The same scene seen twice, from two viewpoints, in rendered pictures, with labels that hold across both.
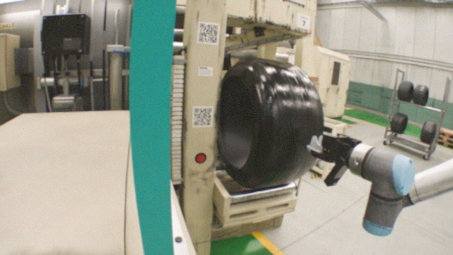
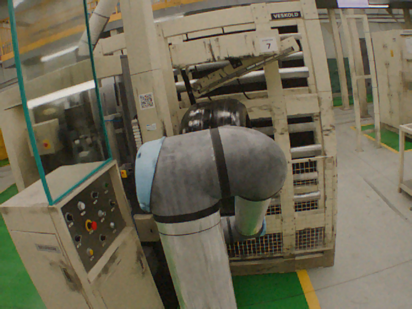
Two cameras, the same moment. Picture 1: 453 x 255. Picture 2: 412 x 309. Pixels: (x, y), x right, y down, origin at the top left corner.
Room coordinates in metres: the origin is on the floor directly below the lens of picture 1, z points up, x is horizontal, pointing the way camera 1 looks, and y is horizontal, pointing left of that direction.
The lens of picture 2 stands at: (-0.33, -1.03, 1.63)
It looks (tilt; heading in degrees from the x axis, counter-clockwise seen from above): 16 degrees down; 37
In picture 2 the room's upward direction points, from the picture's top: 10 degrees counter-clockwise
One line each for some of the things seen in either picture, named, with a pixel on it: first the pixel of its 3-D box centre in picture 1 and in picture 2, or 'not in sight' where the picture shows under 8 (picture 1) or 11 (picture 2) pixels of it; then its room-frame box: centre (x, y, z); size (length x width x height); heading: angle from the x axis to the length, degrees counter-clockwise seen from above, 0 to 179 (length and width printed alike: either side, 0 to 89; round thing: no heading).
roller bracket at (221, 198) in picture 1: (211, 181); not in sight; (0.88, 0.05, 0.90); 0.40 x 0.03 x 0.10; 23
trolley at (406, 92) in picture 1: (416, 113); not in sight; (4.20, -4.52, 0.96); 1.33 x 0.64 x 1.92; 31
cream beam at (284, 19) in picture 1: (257, 14); (227, 48); (1.27, -0.12, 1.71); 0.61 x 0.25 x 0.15; 113
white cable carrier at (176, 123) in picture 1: (177, 122); (146, 164); (0.77, 0.18, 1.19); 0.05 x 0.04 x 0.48; 23
